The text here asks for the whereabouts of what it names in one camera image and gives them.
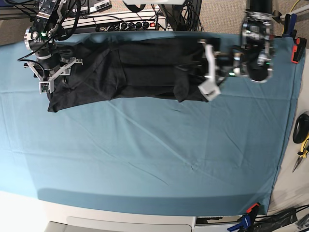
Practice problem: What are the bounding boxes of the orange blue clamp bottom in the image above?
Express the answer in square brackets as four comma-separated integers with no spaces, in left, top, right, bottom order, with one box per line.
[227,203,260,232]

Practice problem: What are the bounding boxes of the yellow handled pliers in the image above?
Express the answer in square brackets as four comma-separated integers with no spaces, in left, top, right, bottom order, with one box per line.
[292,135,309,172]

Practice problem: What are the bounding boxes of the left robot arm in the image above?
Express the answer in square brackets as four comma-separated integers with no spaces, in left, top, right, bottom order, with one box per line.
[199,0,274,87]

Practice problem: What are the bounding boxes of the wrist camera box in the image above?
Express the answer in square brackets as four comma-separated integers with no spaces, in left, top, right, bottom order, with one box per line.
[39,81,55,94]
[198,81,221,101]

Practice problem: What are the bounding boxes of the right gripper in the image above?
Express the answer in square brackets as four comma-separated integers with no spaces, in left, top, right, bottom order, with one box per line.
[24,54,83,83]

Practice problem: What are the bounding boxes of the black T-shirt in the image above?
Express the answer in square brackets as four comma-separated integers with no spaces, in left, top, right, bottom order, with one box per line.
[48,37,208,113]

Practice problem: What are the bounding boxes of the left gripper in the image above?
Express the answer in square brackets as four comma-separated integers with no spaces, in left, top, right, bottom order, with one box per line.
[197,39,249,85]

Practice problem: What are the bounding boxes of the white power strip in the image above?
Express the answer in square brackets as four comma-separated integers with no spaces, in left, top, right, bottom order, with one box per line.
[95,20,167,31]

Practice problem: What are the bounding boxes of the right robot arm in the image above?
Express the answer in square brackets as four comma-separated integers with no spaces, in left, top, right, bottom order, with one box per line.
[18,0,83,92]

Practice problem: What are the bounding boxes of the black computer mouse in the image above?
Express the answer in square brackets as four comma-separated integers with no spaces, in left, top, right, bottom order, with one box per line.
[293,113,309,144]

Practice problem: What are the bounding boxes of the orange black clamp top right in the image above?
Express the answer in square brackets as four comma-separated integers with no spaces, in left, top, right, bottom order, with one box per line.
[291,37,307,64]

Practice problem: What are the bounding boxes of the blue table cloth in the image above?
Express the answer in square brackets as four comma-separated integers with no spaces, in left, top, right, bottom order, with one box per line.
[0,38,305,216]

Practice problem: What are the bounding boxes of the blue clamp top right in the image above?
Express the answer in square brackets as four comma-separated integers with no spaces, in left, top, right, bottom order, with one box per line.
[282,14,297,39]

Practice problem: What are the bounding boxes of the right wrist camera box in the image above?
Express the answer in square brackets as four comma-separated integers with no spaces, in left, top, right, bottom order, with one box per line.
[39,81,55,94]

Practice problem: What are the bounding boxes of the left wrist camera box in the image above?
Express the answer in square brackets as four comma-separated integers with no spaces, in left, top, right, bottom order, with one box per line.
[198,81,221,101]

